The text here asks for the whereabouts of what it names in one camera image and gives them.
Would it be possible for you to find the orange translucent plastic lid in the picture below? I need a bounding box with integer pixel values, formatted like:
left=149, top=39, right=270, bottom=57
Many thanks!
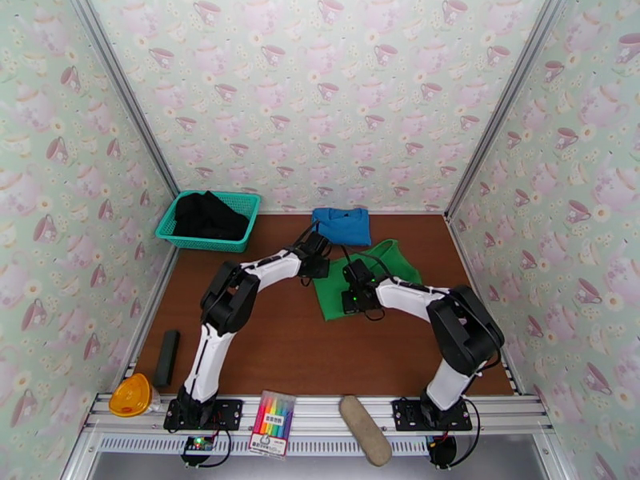
left=109, top=372, right=154, bottom=418

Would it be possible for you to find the small circuit board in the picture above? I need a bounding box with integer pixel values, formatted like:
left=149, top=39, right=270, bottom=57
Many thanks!
left=182, top=435, right=216, bottom=454

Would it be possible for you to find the teal plastic laundry basket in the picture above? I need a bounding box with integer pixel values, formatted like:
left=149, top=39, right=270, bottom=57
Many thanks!
left=154, top=190, right=262, bottom=254

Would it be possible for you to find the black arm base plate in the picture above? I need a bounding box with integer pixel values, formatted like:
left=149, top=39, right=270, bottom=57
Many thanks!
left=163, top=398, right=243, bottom=434
left=391, top=399, right=474, bottom=432

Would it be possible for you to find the aluminium front rail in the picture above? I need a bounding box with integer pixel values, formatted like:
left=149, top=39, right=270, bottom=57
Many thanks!
left=82, top=392, right=554, bottom=434

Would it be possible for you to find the dark rectangular block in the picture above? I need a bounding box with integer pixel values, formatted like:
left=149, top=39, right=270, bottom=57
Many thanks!
left=152, top=330, right=181, bottom=388

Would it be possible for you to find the blue t-shirt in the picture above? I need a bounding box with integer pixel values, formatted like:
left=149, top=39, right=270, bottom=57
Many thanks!
left=310, top=207, right=373, bottom=247

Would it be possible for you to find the aluminium frame post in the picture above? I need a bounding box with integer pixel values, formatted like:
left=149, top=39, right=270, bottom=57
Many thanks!
left=445, top=0, right=571, bottom=222
left=67, top=0, right=181, bottom=197

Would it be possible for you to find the green garment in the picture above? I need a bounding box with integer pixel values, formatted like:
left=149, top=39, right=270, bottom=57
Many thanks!
left=312, top=238, right=422, bottom=322

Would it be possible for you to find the black garment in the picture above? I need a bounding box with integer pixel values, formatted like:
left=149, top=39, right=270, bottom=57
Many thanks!
left=172, top=190, right=251, bottom=241

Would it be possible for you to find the pack of coloured highlighters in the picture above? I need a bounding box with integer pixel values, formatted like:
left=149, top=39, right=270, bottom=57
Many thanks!
left=248, top=390, right=297, bottom=457

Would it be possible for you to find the perforated metal cable tray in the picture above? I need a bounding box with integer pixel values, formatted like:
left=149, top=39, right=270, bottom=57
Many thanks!
left=94, top=433, right=436, bottom=457

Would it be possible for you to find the beige oblong stone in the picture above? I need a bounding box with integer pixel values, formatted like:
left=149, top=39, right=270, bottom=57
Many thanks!
left=338, top=394, right=394, bottom=467

